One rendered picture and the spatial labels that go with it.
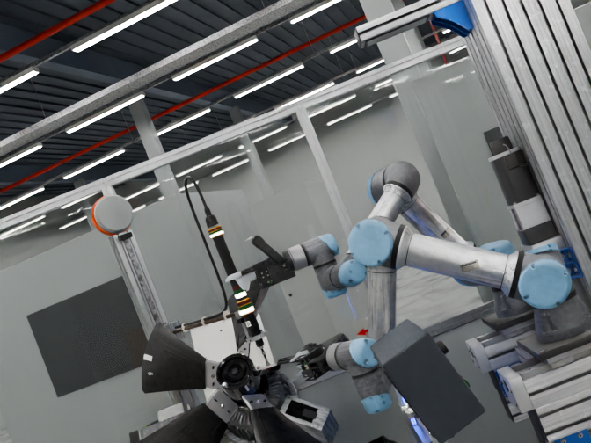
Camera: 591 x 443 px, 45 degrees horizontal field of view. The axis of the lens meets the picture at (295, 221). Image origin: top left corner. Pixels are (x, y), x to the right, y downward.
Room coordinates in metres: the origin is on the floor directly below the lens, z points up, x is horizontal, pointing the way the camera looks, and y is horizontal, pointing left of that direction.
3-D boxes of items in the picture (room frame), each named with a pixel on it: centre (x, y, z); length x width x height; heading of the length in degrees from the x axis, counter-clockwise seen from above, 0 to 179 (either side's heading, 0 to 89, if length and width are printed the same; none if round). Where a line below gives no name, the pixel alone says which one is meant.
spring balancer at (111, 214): (2.80, 0.66, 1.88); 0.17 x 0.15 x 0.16; 90
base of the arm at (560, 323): (1.87, -0.54, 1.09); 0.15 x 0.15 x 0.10
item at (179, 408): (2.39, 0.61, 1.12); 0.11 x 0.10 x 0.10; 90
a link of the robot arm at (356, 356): (1.90, -0.02, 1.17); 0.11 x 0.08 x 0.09; 37
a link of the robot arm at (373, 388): (1.92, -0.03, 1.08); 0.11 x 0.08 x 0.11; 162
